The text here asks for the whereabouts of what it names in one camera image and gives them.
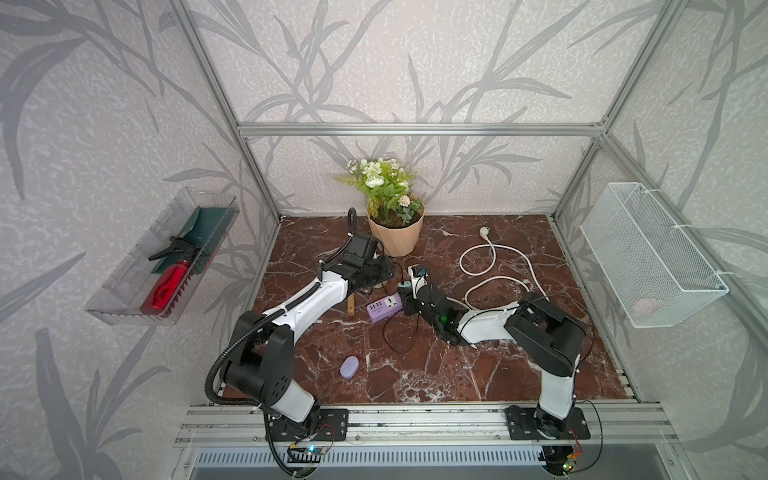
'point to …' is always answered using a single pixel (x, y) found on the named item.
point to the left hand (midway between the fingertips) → (394, 268)
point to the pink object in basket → (644, 307)
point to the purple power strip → (384, 307)
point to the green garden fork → (351, 304)
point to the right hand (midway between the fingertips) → (402, 285)
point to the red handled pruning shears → (167, 288)
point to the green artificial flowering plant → (390, 199)
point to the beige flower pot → (397, 241)
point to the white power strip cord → (467, 293)
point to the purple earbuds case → (349, 366)
